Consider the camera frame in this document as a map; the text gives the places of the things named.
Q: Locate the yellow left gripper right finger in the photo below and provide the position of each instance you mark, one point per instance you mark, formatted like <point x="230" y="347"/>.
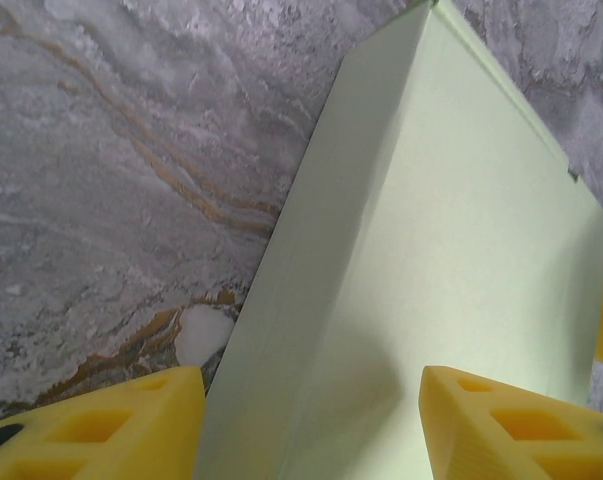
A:
<point x="521" y="440"/>

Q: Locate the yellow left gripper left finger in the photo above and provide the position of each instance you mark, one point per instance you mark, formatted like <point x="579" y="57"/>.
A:
<point x="106" y="440"/>

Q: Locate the light green paper box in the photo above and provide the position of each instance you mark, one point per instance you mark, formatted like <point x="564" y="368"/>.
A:
<point x="431" y="225"/>

